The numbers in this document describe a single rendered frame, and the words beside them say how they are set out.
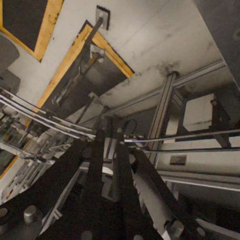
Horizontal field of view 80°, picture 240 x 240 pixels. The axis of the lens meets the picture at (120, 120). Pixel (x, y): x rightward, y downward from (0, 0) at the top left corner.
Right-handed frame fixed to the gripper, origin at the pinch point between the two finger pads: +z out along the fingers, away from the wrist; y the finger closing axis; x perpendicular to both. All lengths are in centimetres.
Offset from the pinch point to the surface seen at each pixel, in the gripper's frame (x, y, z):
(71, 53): 6, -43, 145
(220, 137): -3.9, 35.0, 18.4
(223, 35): 21.1, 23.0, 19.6
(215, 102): 5.1, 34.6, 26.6
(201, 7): 24.7, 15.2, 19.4
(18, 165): -466, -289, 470
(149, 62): 16, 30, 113
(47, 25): 24, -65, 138
